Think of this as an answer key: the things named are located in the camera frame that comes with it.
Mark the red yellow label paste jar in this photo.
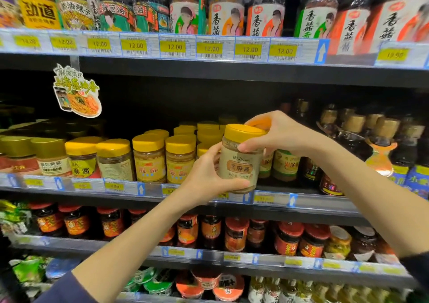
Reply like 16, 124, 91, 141
64, 136, 103, 179

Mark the group of gold lid jars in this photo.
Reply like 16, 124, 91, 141
0, 118, 108, 178

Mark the row of illustrated label jars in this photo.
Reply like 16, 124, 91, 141
0, 0, 429, 55

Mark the person's right forearm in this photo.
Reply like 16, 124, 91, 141
318, 138, 429, 258

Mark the person's left forearm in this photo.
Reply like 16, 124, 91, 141
72, 192, 202, 303

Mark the dark blue left sleeve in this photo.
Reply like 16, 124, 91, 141
33, 272, 88, 303

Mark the cluster of yellow lid jars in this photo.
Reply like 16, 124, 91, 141
144, 113, 302, 183

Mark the dark blue right sleeve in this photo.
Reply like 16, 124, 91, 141
400, 252, 429, 282

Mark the noodle picture hanging sign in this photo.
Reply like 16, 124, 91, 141
52, 63, 102, 119

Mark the group of assorted food packets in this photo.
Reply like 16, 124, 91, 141
0, 198, 46, 283

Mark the person's right hand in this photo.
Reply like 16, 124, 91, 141
237, 111, 332, 161

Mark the row of red lid jars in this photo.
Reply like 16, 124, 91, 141
28, 201, 401, 265

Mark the dark blue sleeve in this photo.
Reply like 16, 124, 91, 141
33, 272, 88, 303
400, 252, 429, 282

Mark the yellow-lid jar yellow label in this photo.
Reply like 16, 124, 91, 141
165, 135, 198, 185
132, 133, 167, 183

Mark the person's left hand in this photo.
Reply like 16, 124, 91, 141
176, 143, 251, 213

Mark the row of dark glass bottles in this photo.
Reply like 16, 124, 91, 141
278, 98, 429, 201

